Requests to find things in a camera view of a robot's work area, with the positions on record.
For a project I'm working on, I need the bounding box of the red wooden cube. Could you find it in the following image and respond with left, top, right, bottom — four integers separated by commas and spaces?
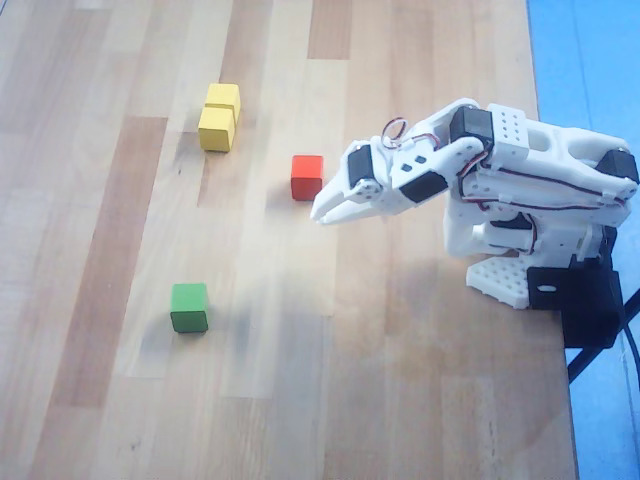
290, 154, 325, 202

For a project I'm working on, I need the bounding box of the black cable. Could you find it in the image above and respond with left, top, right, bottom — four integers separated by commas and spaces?
617, 298, 640, 382

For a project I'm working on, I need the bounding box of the yellow wooden cube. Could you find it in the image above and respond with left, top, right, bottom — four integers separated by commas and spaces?
204, 82, 242, 125
197, 105, 237, 153

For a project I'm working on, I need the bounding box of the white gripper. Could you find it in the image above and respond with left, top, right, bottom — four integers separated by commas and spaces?
309, 138, 450, 227

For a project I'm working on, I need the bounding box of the black table leg bar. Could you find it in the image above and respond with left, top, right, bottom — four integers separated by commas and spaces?
566, 344, 610, 387

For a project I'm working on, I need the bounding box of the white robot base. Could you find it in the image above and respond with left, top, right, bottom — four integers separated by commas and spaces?
465, 252, 532, 310

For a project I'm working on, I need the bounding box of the black table clamp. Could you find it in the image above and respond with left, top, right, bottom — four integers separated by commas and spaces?
526, 234, 624, 350

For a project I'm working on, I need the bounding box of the green wooden cube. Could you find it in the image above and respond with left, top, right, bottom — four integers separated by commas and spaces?
170, 283, 210, 334

